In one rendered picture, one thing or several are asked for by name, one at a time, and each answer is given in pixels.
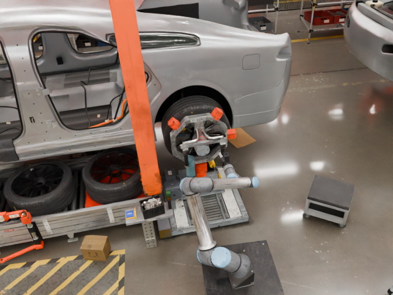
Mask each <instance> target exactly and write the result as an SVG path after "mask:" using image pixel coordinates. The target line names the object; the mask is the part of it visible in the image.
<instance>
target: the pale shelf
mask: <svg viewBox="0 0 393 295"><path fill-rule="evenodd" d="M164 209H165V214H162V215H158V216H156V217H153V218H149V219H146V220H144V218H143V214H142V211H141V209H140V207H139V208H136V218H137V219H135V218H133V219H126V226H128V225H133V224H139V223H143V222H149V221H155V220H159V219H165V218H171V217H173V216H174V215H173V210H168V202H167V203H164ZM132 210H133V211H135V209H134V208H132V209H129V210H125V213H126V211H132Z"/></svg>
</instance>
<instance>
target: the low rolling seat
mask: <svg viewBox="0 0 393 295"><path fill-rule="evenodd" d="M353 192H354V184H350V183H346V182H343V181H338V180H334V179H330V178H327V177H323V176H318V175H314V178H313V181H312V184H311V187H310V189H309V193H308V196H307V198H306V203H305V209H304V213H303V214H302V216H303V218H309V217H310V215H312V216H314V217H318V218H322V219H325V220H328V221H332V222H335V223H338V226H339V227H340V228H344V227H346V220H347V217H348V214H349V210H350V205H351V200H352V197H353Z"/></svg>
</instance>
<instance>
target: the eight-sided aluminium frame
mask: <svg viewBox="0 0 393 295"><path fill-rule="evenodd" d="M207 120H210V121H211V122H213V123H214V124H215V125H218V126H220V127H221V128H222V130H223V131H224V133H225V135H226V139H227V126H226V124H225V123H224V122H222V121H220V120H218V121H217V120H215V119H213V116H212V114H210V113H205V114H198V115H190V116H185V117H184V118H183V119H182V121H181V122H180V125H181V126H180V127H179V128H178V129H177V130H176V131H175V130H174V129H173V130H172V131H171V132H170V139H171V150H172V153H173V156H175V157H177V158H179V159H180V160H182V161H184V155H183V153H181V152H179V151H177V149H176V143H175V137H176V136H177V135H178V134H179V133H180V132H181V131H182V130H183V129H184V128H185V127H186V125H187V124H188V123H192V122H199V121H207ZM225 143H226V147H227V141H226V142H225ZM219 152H220V147H219V145H218V146H217V147H216V148H215V149H214V150H213V151H212V152H211V153H210V154H209V155H205V156H198V157H194V158H195V159H194V160H195V164H198V163H205V162H211V161H212V160H214V158H215V157H216V156H217V155H218V154H219Z"/></svg>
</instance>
